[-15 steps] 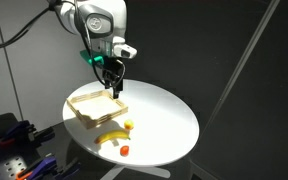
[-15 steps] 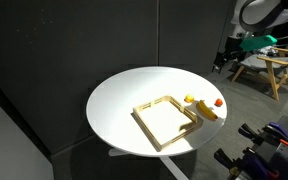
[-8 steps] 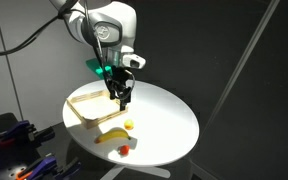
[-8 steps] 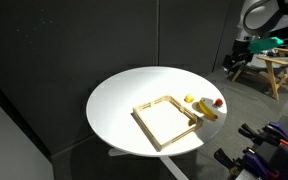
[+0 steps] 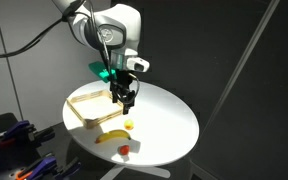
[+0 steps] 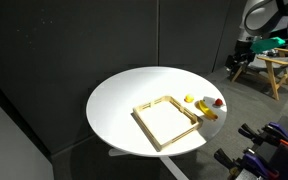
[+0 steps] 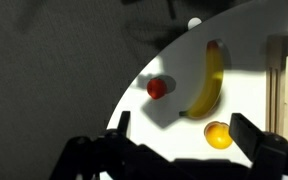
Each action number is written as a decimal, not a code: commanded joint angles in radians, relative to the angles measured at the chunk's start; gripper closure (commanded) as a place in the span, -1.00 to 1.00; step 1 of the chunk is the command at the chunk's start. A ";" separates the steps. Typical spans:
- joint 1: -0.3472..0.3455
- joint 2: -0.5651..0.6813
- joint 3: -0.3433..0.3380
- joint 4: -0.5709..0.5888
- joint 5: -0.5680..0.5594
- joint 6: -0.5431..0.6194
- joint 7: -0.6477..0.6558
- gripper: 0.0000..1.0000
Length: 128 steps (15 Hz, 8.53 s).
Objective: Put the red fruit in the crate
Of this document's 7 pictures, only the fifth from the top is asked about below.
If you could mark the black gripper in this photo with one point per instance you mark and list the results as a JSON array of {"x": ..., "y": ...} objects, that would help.
[{"x": 121, "y": 83}]

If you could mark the red toy strawberry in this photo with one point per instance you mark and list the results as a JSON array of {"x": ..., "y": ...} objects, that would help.
[{"x": 124, "y": 150}]

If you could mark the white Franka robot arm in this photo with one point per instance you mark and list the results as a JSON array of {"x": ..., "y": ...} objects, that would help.
[{"x": 117, "y": 23}]

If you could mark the small yellow-orange toy fruit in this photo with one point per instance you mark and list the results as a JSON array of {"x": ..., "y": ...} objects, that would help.
[{"x": 129, "y": 124}]

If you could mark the shallow wooden crate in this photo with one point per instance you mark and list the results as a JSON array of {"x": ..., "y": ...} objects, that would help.
[{"x": 99, "y": 118}]

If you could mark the yellow toy banana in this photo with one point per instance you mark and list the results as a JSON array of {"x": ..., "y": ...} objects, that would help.
[{"x": 112, "y": 135}]

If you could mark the white table base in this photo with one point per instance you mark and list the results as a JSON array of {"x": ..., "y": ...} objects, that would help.
[{"x": 140, "y": 171}]

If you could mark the blue black bar clamp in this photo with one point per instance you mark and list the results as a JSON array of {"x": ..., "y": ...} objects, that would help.
[
  {"x": 47, "y": 165},
  {"x": 20, "y": 131}
]

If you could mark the black metal mounting plate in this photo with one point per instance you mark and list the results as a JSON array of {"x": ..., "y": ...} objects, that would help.
[{"x": 4, "y": 153}]

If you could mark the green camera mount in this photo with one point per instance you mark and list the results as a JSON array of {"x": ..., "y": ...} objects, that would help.
[{"x": 100, "y": 71}]

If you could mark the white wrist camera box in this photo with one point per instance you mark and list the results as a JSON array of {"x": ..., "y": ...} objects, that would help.
[{"x": 137, "y": 64}]

